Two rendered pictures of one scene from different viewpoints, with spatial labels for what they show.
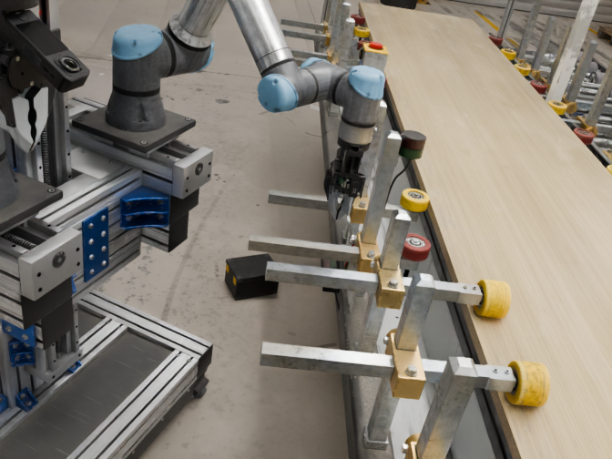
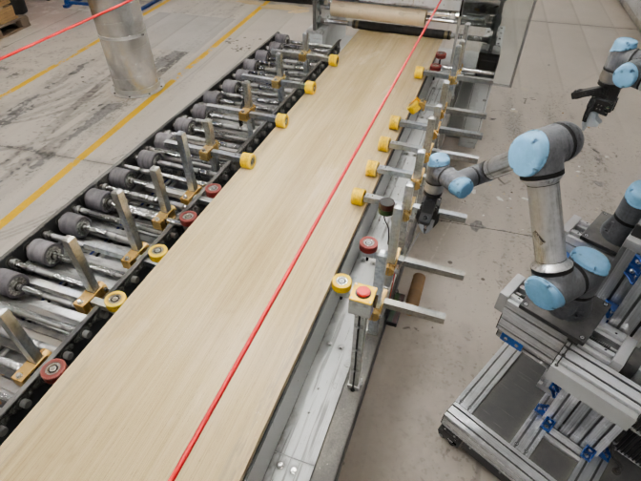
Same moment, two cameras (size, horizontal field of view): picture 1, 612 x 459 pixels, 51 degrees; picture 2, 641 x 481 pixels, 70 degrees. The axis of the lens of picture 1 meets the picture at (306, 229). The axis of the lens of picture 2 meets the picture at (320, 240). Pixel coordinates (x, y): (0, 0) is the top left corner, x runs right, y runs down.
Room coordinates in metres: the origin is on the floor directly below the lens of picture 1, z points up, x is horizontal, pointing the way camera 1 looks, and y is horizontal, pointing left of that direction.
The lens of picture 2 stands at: (2.78, 0.17, 2.26)
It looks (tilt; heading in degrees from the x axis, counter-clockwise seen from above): 43 degrees down; 206
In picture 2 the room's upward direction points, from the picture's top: straight up
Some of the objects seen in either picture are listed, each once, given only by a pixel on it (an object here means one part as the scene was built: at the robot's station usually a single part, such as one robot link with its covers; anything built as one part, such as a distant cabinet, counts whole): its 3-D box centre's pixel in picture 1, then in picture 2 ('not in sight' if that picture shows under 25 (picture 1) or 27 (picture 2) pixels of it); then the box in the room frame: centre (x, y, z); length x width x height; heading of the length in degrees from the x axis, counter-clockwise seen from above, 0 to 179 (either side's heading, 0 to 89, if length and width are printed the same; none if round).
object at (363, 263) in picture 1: (368, 252); (390, 261); (1.39, -0.17, 0.85); 0.13 x 0.06 x 0.05; 6
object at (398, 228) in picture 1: (378, 301); (403, 224); (1.17, -0.19, 0.87); 0.03 x 0.03 x 0.48; 6
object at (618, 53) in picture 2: not in sight; (621, 54); (0.79, 0.41, 1.62); 0.09 x 0.08 x 0.11; 64
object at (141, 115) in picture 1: (136, 101); (570, 294); (1.52, 0.48, 1.09); 0.15 x 0.15 x 0.10
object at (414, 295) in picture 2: not in sight; (415, 293); (0.81, -0.13, 0.04); 0.30 x 0.08 x 0.08; 6
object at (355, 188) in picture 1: (349, 166); (431, 201); (1.29, -0.07, 1.13); 0.09 x 0.08 x 0.12; 5
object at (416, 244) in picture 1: (410, 259); (367, 251); (1.39, -0.28, 0.85); 0.08 x 0.08 x 0.11
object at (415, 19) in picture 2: not in sight; (402, 15); (-1.12, -0.99, 1.05); 1.43 x 0.12 x 0.12; 96
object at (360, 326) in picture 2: not in sight; (357, 350); (1.92, -0.11, 0.93); 0.05 x 0.04 x 0.45; 6
